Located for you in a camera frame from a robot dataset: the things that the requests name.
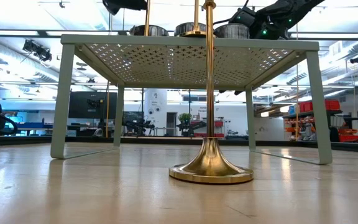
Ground tall brass wide-base candlestick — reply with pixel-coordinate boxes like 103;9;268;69
168;0;255;185

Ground black background monitor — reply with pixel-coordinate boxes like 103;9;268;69
68;91;117;119

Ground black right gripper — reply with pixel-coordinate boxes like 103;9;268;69
218;6;261;96

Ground red background cart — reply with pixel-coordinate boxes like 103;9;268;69
190;118;225;138

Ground grey metal candle jar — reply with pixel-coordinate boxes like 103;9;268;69
129;24;170;37
174;22;208;37
213;23;250;40

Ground low red storage bin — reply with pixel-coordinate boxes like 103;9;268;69
339;134;358;143

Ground black ceiling spotlight cluster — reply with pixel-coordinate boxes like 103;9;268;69
22;39;53;62

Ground short brass goblet candlestick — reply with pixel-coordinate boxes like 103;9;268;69
180;0;208;38

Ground background shelving rack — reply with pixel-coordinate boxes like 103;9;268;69
283;108;358;142

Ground red storage bins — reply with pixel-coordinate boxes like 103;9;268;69
300;99;341;113

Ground green perforated metal shelf riser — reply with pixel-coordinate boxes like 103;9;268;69
50;34;334;166

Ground black aluminium table frame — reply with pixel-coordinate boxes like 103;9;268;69
0;133;358;154

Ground small background plant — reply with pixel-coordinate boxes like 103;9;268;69
178;112;193;131

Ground yellow vertical pole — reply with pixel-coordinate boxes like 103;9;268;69
295;93;300;141
105;81;110;138

